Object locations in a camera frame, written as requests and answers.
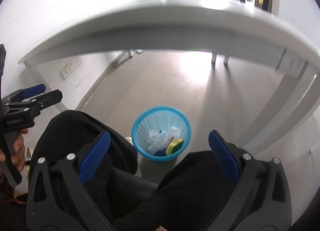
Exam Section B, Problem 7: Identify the white wall socket panel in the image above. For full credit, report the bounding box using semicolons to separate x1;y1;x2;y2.
60;56;84;80

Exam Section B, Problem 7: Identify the clear plastic bag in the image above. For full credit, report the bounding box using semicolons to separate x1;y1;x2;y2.
146;126;181;156

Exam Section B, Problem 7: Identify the blue plastic trash basket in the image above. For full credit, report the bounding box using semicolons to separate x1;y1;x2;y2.
131;106;192;162

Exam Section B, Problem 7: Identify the yellow green sponge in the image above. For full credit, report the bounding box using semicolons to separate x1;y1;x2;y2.
165;139;184;155

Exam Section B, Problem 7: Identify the white shoe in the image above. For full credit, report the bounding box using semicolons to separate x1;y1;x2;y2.
125;137;134;146

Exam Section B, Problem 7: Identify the left hand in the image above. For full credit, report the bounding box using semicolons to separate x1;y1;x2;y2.
11;129;29;172

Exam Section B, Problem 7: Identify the white table leg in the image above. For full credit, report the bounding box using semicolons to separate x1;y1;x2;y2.
23;60;68;113

